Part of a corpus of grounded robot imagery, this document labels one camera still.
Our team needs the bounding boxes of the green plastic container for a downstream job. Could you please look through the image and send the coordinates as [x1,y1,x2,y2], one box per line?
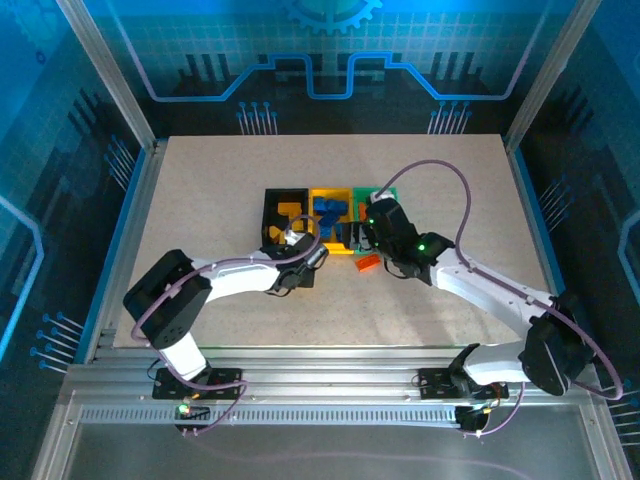
[352,185,401,256]

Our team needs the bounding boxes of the yellow plastic container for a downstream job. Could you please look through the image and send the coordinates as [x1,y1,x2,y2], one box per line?
[308,186,357,256]

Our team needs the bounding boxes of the black plastic container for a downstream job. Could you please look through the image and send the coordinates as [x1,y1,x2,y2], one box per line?
[260,187,311,249]

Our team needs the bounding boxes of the small controller board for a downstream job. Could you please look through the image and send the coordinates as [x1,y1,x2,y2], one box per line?
[455,405,494,434]
[175,403,211,421]

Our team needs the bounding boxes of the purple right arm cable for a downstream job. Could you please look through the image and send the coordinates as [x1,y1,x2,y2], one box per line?
[372,158,626,436]

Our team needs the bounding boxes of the aluminium frame beam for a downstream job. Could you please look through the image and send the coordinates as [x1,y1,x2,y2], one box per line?
[67,344,531,406]

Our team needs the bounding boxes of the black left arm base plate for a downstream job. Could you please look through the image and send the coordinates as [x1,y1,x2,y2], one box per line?
[152,367,245,401]

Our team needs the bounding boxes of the slotted aluminium cable duct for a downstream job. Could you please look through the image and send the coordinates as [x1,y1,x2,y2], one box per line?
[79,405,461,426]

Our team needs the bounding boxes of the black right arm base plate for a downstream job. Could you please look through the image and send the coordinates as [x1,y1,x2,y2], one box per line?
[417,367,509,401]

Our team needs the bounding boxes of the aluminium frame post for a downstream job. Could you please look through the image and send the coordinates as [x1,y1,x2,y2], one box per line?
[54,0,159,151]
[504,0,601,151]

